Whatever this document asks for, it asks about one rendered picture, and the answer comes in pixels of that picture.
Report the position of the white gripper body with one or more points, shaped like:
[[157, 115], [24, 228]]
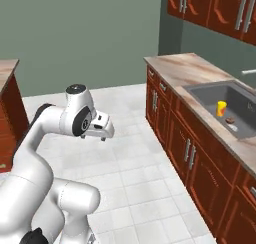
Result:
[[104, 129]]

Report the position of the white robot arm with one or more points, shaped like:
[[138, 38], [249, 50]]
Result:
[[30, 174]]

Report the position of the grey sink basin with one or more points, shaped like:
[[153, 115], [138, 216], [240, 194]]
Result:
[[206, 94]]

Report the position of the yellow cup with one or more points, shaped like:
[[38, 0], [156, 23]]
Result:
[[221, 108]]

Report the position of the small brown bowl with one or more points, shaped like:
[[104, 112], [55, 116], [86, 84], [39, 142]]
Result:
[[230, 120]]

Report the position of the red-brown base cupboard door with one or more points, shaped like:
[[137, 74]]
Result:
[[176, 144], [240, 221], [210, 188], [149, 108], [163, 121]]

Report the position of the red-brown drawer front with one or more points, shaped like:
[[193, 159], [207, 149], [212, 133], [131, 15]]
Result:
[[150, 78], [245, 184], [166, 94]]

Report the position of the red-brown island cupboard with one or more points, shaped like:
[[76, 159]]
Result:
[[11, 114]]

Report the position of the silver tap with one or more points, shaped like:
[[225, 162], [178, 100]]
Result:
[[248, 72]]

